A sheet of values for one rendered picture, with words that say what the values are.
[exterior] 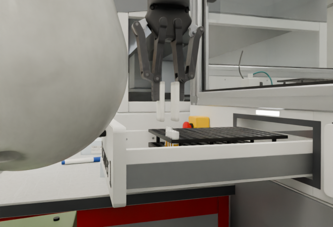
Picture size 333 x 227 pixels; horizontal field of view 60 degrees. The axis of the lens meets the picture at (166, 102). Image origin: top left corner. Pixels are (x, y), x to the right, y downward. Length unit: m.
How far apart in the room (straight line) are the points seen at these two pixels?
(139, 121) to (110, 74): 1.20
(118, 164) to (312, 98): 0.35
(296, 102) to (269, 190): 0.20
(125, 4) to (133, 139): 0.87
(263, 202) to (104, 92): 0.58
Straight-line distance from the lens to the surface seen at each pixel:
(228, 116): 0.80
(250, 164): 0.49
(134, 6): 1.42
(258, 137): 0.54
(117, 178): 0.40
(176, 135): 0.47
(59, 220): 0.44
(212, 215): 0.77
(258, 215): 0.72
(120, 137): 0.39
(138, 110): 1.36
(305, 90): 0.56
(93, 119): 0.16
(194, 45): 0.53
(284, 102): 0.60
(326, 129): 0.51
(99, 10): 0.16
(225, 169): 0.47
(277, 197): 0.65
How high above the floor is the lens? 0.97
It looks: 1 degrees down
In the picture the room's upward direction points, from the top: straight up
